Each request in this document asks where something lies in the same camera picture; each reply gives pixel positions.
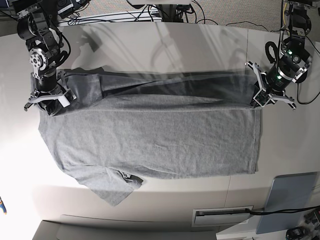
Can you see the grey T-shirt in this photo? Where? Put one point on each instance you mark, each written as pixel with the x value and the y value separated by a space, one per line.
pixel 121 129

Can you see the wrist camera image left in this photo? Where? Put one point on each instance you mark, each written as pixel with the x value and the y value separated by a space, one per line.
pixel 65 98

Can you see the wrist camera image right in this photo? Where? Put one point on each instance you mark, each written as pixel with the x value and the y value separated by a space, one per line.
pixel 261 98

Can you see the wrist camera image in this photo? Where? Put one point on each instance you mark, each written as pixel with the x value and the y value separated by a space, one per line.
pixel 261 98
pixel 65 98

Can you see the black items bottom right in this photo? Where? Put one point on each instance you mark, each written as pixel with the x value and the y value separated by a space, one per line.
pixel 308 230

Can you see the grey laptop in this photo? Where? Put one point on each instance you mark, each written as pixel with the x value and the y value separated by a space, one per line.
pixel 291 191

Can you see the blue orange object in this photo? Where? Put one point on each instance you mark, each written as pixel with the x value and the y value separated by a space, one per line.
pixel 2 206

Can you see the white cable grommet tray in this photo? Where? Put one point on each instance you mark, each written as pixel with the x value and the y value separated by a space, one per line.
pixel 213 217

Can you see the silver gripper image left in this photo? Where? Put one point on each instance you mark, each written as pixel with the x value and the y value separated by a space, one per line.
pixel 45 92

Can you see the black device with label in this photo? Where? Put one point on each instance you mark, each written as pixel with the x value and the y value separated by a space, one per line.
pixel 64 8

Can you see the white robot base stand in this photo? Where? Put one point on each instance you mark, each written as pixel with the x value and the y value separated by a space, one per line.
pixel 172 11

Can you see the silver gripper image right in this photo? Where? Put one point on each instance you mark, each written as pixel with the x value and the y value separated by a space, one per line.
pixel 273 83

